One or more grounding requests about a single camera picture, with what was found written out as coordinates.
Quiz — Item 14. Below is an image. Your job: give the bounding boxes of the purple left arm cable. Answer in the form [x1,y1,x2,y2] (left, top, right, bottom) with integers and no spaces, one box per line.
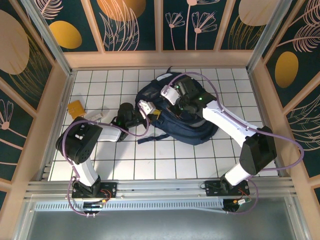
[61,113,152,217]

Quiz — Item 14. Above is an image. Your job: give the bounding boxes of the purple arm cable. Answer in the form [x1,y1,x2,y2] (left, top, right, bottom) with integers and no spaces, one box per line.
[61,113,152,217]
[166,71,305,216]

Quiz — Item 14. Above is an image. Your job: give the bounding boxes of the aluminium frame post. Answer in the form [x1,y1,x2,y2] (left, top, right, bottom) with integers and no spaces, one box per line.
[246,0,300,73]
[21,0,75,76]

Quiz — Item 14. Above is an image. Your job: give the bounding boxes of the navy blue backpack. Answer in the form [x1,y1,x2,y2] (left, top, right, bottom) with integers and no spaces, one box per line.
[136,66,220,146]

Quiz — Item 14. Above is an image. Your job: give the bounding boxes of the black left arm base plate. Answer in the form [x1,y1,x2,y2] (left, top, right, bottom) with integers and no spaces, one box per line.
[71,181,118,199]

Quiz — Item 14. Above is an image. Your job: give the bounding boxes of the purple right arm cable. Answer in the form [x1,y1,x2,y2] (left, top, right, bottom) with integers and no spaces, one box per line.
[166,71,305,216]

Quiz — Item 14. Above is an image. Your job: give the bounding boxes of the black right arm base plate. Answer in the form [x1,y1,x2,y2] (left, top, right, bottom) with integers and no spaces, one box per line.
[204,178,250,198]

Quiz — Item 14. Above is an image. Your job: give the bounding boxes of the white marker pen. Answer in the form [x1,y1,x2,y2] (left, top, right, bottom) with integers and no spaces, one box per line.
[86,111,110,121]

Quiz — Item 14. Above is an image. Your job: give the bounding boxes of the aluminium side rail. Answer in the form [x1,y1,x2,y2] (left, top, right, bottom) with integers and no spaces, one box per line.
[39,71,76,181]
[247,69,287,178]

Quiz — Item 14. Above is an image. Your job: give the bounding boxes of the orange box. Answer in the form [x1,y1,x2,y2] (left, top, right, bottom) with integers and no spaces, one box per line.
[67,99,87,119]

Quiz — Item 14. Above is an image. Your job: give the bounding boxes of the aluminium mounting rail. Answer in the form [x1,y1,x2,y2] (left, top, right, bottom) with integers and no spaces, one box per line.
[23,177,297,201]

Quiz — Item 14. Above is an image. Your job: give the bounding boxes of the slotted grey cable duct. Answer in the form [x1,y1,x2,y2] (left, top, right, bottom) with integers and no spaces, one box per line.
[33,200,226,213]

